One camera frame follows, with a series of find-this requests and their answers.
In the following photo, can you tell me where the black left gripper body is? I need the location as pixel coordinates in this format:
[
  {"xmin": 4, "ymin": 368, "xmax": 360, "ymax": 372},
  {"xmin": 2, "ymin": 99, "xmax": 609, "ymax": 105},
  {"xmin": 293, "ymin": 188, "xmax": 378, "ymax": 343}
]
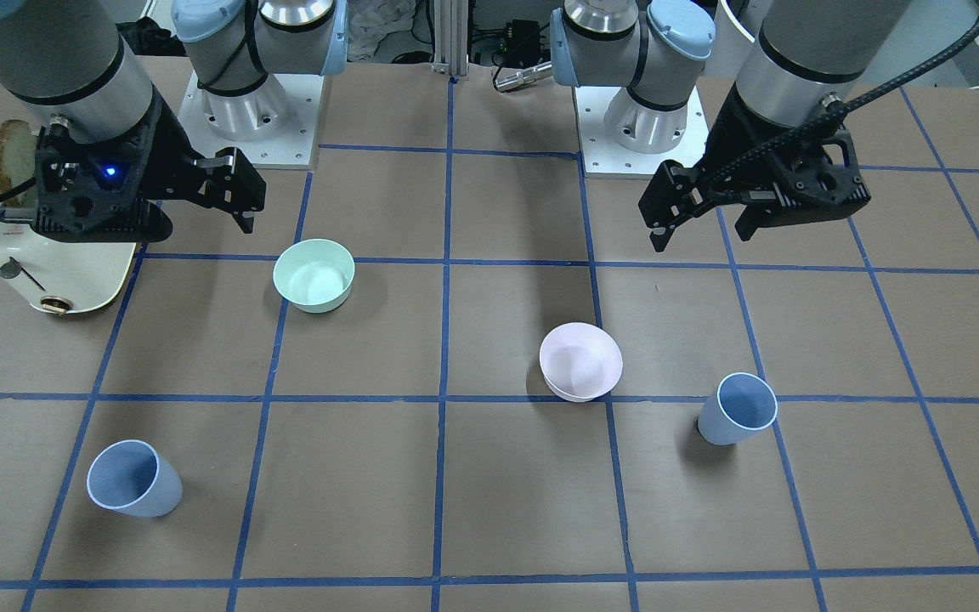
[{"xmin": 699, "ymin": 86, "xmax": 871, "ymax": 226}]

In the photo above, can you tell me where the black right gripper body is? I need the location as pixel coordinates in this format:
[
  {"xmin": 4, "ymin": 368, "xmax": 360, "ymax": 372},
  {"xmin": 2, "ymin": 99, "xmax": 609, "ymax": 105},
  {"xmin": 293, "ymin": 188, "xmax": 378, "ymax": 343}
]
[{"xmin": 32, "ymin": 89, "xmax": 210, "ymax": 239}]

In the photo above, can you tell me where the blue cup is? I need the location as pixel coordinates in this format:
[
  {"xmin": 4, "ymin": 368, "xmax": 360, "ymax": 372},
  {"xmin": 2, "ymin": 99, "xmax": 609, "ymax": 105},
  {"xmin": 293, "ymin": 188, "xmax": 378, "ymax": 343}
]
[
  {"xmin": 697, "ymin": 372, "xmax": 778, "ymax": 445},
  {"xmin": 86, "ymin": 440, "xmax": 183, "ymax": 518}
]

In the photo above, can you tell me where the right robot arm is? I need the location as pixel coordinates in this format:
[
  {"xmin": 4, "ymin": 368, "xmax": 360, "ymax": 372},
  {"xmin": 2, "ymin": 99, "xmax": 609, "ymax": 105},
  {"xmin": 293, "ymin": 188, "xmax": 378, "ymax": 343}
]
[{"xmin": 0, "ymin": 1, "xmax": 348, "ymax": 243}]

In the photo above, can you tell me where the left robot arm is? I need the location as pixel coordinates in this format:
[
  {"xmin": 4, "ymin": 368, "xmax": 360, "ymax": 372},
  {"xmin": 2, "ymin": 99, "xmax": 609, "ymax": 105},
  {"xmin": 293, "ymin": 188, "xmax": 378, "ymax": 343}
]
[{"xmin": 549, "ymin": 1, "xmax": 979, "ymax": 252}]

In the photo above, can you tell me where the mint green bowl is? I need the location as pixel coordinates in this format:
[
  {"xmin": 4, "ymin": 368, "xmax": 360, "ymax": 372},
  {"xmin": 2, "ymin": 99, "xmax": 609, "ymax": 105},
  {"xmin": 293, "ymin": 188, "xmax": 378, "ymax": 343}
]
[{"xmin": 272, "ymin": 239, "xmax": 356, "ymax": 314}]

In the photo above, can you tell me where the cream white toaster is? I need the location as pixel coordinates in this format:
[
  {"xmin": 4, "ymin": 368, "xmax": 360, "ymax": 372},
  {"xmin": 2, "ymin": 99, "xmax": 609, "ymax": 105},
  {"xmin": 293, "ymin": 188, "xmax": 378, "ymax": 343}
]
[{"xmin": 0, "ymin": 170, "xmax": 139, "ymax": 318}]

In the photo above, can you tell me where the toast slice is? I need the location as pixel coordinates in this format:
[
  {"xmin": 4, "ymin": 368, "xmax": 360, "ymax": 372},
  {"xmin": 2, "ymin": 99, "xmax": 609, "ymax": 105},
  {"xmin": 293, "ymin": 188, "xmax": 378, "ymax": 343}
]
[{"xmin": 0, "ymin": 119, "xmax": 37, "ymax": 195}]

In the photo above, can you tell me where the pink bowl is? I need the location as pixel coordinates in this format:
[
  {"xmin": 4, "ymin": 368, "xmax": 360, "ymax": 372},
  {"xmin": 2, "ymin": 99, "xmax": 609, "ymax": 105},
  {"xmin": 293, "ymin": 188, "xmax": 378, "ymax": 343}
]
[{"xmin": 539, "ymin": 322, "xmax": 623, "ymax": 403}]

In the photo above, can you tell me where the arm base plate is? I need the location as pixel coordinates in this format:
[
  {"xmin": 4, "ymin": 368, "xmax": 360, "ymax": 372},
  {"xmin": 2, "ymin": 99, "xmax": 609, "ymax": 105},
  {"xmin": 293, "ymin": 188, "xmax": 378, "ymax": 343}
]
[
  {"xmin": 176, "ymin": 73, "xmax": 326, "ymax": 171},
  {"xmin": 574, "ymin": 87, "xmax": 710, "ymax": 179}
]

